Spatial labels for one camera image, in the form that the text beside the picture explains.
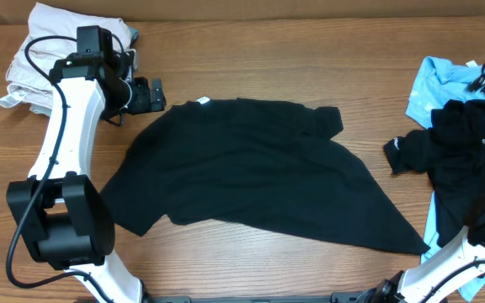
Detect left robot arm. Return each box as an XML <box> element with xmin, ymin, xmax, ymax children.
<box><xmin>6</xmin><ymin>25</ymin><xmax>166</xmax><ymax>302</ymax></box>

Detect black printed t-shirt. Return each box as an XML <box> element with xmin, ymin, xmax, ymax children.
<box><xmin>383</xmin><ymin>99</ymin><xmax>485</xmax><ymax>247</ymax></box>

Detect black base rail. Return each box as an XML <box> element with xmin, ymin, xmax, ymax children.
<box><xmin>148</xmin><ymin>291</ymin><xmax>365</xmax><ymax>303</ymax></box>

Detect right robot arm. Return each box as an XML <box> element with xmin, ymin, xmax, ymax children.
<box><xmin>357</xmin><ymin>66</ymin><xmax>485</xmax><ymax>302</ymax></box>

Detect folded beige pants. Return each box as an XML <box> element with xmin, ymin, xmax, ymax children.
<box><xmin>0</xmin><ymin>3</ymin><xmax>130</xmax><ymax>116</ymax></box>

